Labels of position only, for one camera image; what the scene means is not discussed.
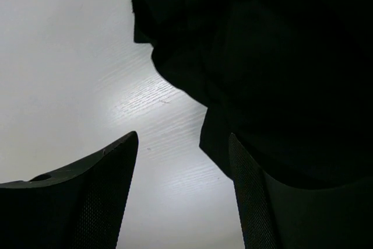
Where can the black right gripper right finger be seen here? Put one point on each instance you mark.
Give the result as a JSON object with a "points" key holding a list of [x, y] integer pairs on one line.
{"points": [[280, 209]]}

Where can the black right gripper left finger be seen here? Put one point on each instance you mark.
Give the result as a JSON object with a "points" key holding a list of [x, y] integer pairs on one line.
{"points": [[80, 205]]}

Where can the black pleated skirt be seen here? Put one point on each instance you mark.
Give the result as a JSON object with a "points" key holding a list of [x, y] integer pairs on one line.
{"points": [[292, 79]]}

